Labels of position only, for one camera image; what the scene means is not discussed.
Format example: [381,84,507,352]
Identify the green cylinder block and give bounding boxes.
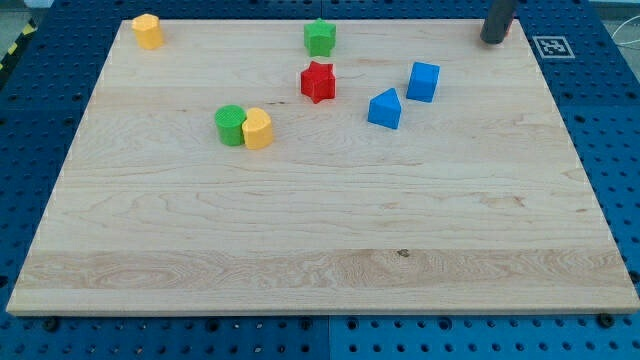
[214,105,246,146]

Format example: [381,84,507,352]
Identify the yellow hexagon block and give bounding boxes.
[132,13,164,50]

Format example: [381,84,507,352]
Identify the red star block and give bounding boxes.
[301,61,336,104]

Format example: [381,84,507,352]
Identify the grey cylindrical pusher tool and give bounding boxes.
[480,0,518,45]

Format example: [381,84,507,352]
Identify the blue triangle block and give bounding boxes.
[367,88,402,129]

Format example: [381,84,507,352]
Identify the wooden board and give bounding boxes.
[7,19,639,316]

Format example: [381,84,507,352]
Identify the white cable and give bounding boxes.
[610,13,640,51]

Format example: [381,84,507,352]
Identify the white fiducial marker tag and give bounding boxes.
[533,35,575,59]

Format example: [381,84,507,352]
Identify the blue cube block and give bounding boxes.
[406,62,440,103]

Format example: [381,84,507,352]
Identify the yellow heart block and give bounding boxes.
[242,107,274,150]

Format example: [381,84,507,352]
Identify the green star block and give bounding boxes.
[303,18,337,57]

